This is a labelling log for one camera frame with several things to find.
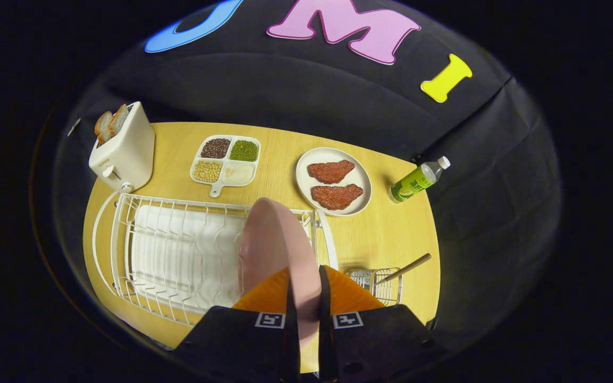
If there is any white plate with meat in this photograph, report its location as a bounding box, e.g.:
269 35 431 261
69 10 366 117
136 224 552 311
295 147 372 217

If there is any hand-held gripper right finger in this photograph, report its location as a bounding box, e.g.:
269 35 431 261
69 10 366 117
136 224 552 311
317 265 445 383

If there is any green label drink bottle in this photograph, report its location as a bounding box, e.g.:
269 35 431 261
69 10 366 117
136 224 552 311
387 156 451 204

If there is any metal wire basket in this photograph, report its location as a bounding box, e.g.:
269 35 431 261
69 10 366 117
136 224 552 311
346 268 404 307

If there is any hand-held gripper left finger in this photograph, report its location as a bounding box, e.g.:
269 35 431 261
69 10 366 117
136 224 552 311
173 266 301 383

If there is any pink plate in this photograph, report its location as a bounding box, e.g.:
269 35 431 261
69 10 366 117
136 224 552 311
238 197 322 349

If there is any toast bread slice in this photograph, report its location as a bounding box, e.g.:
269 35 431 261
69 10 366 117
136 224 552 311
94 111 114 145
109 104 130 136

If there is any white wire dish rack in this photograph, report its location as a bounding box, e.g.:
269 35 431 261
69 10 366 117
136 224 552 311
92 191 339 326

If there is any white toaster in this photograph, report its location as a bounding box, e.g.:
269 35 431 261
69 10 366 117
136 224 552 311
89 102 155 193

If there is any black backdrop cloth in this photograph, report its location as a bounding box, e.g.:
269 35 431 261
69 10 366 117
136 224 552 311
51 0 562 346

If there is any red meat piece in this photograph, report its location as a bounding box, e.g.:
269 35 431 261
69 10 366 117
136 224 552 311
311 184 364 210
307 160 355 185

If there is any wooden handle spoon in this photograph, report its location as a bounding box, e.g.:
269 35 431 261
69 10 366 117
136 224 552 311
378 253 432 284

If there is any white divided grain tray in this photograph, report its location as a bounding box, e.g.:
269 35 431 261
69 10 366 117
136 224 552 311
190 135 261 198

